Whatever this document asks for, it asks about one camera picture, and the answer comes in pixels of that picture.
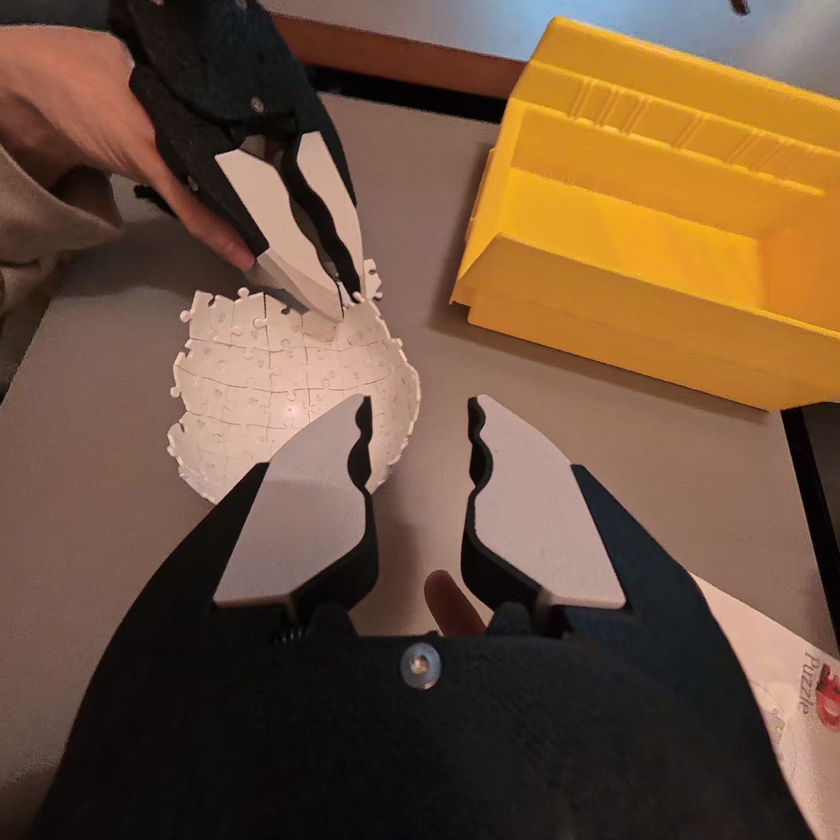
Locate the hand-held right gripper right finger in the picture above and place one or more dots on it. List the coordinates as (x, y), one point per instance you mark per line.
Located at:
(544, 525)

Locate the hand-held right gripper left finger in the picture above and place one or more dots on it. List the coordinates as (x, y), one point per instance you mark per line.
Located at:
(295, 525)

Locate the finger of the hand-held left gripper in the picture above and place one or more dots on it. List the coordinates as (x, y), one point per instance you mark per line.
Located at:
(275, 223)
(334, 203)

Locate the curved jigsaw puzzle piece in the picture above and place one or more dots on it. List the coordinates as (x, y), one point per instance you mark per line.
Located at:
(371, 279)

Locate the partly built puzzle ball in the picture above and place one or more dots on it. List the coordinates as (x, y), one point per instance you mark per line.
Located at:
(262, 394)

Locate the person's right hand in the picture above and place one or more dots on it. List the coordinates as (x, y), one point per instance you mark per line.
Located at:
(453, 610)

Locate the wood-edged grey table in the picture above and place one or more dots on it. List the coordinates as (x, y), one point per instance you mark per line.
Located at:
(426, 56)

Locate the white instruction sheet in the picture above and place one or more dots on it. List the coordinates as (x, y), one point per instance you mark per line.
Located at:
(787, 656)

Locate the yellow plastic bin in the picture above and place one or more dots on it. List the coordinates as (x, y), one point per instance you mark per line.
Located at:
(656, 229)

